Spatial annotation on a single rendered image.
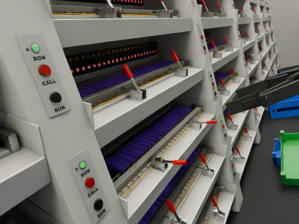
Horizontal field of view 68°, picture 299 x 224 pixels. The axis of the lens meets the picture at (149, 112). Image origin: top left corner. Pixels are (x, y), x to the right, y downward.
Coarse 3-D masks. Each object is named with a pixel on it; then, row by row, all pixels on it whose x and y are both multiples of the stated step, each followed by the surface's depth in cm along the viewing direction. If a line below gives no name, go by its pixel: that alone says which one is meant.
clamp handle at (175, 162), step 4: (160, 160) 57; (164, 160) 57; (168, 160) 57; (172, 160) 56; (176, 160) 55; (180, 160) 54; (184, 160) 54; (176, 164) 55; (180, 164) 54; (184, 164) 53
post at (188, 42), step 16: (144, 0) 90; (176, 0) 83; (192, 16) 83; (192, 32) 84; (160, 48) 94; (176, 48) 90; (192, 48) 86; (208, 64) 91; (208, 80) 89; (192, 96) 93; (208, 96) 90; (224, 144) 95; (224, 176) 99; (240, 192) 106
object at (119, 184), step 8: (192, 112) 86; (200, 112) 89; (184, 120) 79; (176, 128) 74; (168, 136) 69; (176, 136) 71; (160, 144) 64; (152, 152) 60; (144, 160) 57; (136, 168) 54; (120, 176) 51; (128, 176) 51; (120, 184) 49
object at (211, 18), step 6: (198, 6) 89; (204, 6) 104; (204, 12) 105; (210, 12) 103; (216, 12) 141; (222, 12) 125; (228, 12) 138; (204, 18) 94; (210, 18) 101; (216, 18) 108; (222, 18) 118; (228, 18) 128; (204, 24) 96; (210, 24) 103; (216, 24) 110; (222, 24) 120; (228, 24) 131
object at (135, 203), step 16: (208, 112) 92; (208, 128) 86; (176, 144) 69; (192, 144) 71; (144, 176) 55; (160, 176) 55; (128, 192) 50; (144, 192) 50; (160, 192) 56; (128, 208) 46; (144, 208) 49
